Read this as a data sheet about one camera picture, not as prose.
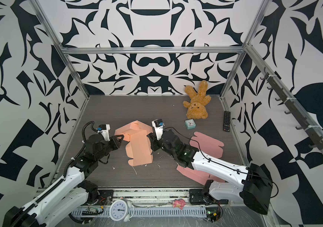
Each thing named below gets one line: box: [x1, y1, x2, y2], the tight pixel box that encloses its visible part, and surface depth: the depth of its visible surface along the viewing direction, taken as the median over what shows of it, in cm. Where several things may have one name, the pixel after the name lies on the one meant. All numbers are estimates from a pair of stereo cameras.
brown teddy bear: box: [182, 80, 212, 120], surface depth 106 cm
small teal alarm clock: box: [184, 118, 196, 130], surface depth 104 cm
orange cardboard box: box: [114, 120, 153, 167], surface depth 79 cm
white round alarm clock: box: [107, 199, 135, 223], surface depth 70 cm
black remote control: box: [222, 110, 231, 132], surface depth 104 cm
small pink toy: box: [172, 198, 187, 210], surface depth 72 cm
